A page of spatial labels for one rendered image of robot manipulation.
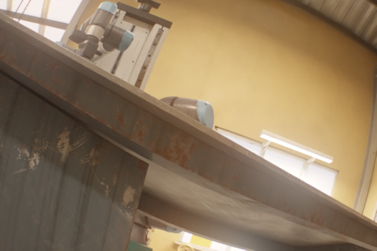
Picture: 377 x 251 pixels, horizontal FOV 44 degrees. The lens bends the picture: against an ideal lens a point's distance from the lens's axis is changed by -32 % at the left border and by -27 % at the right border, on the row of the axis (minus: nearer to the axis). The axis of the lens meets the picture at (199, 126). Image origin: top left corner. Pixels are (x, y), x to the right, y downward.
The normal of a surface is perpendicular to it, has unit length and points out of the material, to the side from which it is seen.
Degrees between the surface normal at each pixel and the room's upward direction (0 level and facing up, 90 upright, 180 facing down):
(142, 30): 90
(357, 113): 90
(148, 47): 90
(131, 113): 90
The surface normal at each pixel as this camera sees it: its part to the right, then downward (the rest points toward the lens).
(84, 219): 0.61, -0.09
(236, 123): 0.22, -0.26
